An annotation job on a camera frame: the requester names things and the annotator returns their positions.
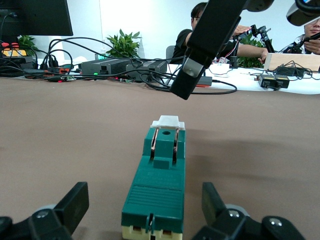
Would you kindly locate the black power adapter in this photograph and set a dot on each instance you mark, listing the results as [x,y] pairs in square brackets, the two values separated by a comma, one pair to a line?
[290,71]

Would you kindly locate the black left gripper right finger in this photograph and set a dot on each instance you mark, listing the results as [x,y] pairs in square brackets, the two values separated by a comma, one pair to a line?
[232,225]

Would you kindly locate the brown table cover sheet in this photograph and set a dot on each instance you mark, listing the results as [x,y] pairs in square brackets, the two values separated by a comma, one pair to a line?
[62,137]

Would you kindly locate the grey power supply box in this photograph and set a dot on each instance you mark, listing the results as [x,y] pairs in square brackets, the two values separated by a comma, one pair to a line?
[147,67]

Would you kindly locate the black computer monitor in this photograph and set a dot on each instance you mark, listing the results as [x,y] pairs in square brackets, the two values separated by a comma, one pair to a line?
[35,17]

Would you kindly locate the bare person hand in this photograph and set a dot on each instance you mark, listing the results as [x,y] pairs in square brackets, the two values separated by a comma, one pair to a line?
[313,46]
[243,29]
[263,56]

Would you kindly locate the grey office chair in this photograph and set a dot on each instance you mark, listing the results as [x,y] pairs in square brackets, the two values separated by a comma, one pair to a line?
[171,53]

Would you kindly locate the person in striped top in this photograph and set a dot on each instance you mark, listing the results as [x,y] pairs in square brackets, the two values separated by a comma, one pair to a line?
[312,31]

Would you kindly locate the light wooden box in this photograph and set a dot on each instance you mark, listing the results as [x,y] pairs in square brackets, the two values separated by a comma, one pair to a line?
[292,61]

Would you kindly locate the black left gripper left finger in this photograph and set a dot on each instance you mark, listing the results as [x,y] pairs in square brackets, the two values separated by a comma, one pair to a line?
[50,222]

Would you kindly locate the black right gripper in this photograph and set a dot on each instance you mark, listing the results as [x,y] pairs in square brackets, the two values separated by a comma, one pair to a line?
[258,4]

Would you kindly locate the black power supply box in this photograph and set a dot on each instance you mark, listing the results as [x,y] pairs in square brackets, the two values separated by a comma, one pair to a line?
[105,66]

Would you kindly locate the green potted plant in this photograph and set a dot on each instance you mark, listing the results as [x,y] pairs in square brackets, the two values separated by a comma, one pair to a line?
[125,45]
[26,43]
[250,61]

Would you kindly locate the grey box orange base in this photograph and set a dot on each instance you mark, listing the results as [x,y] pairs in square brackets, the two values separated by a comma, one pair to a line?
[205,81]

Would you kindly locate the yellow emergency stop box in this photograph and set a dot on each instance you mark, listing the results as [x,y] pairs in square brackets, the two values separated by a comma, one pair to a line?
[12,51]

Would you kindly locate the bare person forearm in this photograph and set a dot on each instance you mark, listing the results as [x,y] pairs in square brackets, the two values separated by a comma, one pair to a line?
[250,50]

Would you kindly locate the orange black device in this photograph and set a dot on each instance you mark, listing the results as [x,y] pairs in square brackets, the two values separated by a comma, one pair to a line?
[57,70]

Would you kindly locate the person in black shirt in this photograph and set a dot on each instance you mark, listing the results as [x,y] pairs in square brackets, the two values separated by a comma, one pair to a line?
[182,42]

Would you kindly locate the small black box yellow label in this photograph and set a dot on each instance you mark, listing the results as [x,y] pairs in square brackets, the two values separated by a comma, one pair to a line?
[266,80]
[282,81]

